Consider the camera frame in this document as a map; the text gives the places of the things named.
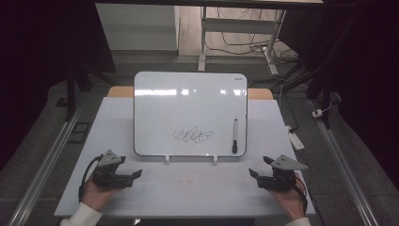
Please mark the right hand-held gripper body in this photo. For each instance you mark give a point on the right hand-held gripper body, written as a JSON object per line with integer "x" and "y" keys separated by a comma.
{"x": 277, "y": 180}

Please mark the person's right hand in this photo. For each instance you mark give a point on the person's right hand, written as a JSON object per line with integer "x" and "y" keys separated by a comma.
{"x": 290, "y": 202}

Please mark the white desk frame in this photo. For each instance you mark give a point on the white desk frame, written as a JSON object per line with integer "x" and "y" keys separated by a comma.
{"x": 238, "y": 25}

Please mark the white whiteboard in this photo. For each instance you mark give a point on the white whiteboard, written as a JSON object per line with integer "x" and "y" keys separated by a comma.
{"x": 188, "y": 109}

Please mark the aluminium rail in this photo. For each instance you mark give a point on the aluminium rail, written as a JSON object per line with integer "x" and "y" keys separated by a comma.
{"x": 44, "y": 171}
{"x": 345, "y": 171}

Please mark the white table cover sheet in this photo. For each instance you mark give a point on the white table cover sheet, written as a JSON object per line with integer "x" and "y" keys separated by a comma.
{"x": 188, "y": 197}

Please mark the white whiteboard stand clip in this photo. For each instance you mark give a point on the white whiteboard stand clip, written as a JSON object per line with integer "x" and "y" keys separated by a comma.
{"x": 167, "y": 158}
{"x": 215, "y": 158}

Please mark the wooden table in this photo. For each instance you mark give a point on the wooden table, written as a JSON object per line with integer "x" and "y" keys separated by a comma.
{"x": 120, "y": 92}

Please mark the small white adapter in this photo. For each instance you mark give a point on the small white adapter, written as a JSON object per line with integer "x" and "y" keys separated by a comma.
{"x": 317, "y": 113}

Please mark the white power strip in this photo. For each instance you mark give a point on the white power strip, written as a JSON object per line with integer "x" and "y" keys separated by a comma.
{"x": 296, "y": 141}

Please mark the black metal stand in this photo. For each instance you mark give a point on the black metal stand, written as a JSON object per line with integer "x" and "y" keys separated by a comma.
{"x": 324, "y": 91}
{"x": 70, "y": 94}

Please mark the white marker with black cap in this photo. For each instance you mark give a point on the white marker with black cap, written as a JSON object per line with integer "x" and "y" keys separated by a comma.
{"x": 235, "y": 128}

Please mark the person's left hand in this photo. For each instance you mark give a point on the person's left hand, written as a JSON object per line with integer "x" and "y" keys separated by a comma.
{"x": 97, "y": 196}

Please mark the pale board panel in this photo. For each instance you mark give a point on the pale board panel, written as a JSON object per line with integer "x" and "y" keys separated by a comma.
{"x": 138, "y": 28}

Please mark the black rectangular floor frame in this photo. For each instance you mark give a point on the black rectangular floor frame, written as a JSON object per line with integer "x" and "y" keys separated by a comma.
{"x": 72, "y": 133}

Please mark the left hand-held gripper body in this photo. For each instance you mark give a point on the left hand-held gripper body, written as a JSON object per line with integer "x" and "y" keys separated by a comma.
{"x": 108, "y": 175}

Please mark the dark curtain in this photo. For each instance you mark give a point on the dark curtain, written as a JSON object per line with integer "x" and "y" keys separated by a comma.
{"x": 31, "y": 62}
{"x": 370, "y": 78}

